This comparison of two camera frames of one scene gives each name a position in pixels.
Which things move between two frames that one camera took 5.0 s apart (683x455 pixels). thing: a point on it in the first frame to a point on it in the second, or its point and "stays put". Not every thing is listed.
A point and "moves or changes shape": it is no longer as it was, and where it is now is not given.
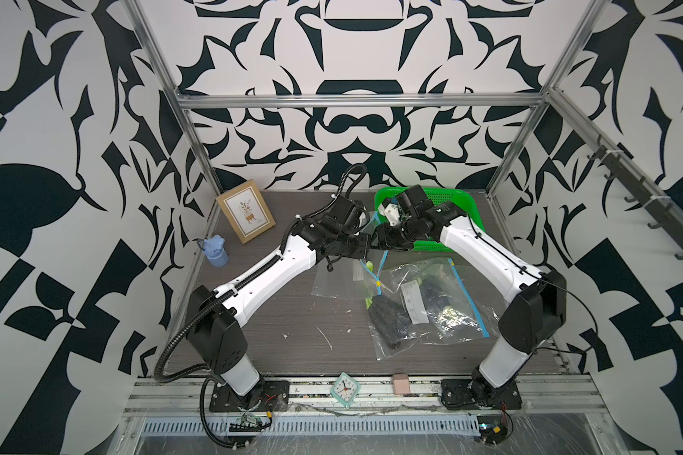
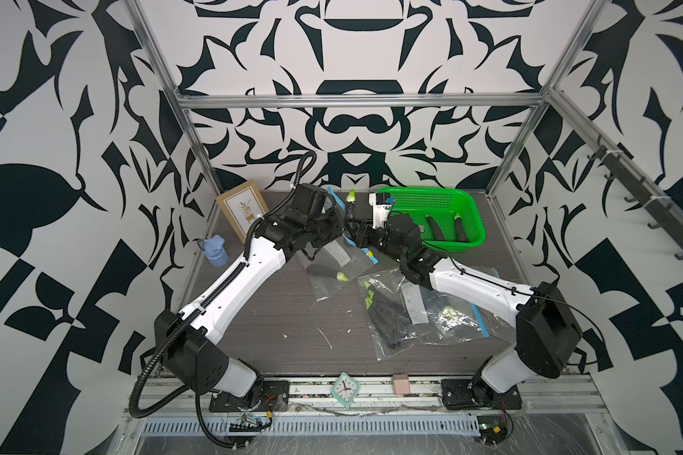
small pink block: [400, 384] stays put
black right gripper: [383, 238] to [363, 231]
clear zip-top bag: [350, 278] moves or changes shape
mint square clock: [344, 390] stays put
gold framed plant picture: [247, 210] stays put
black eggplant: [390, 318] stays put
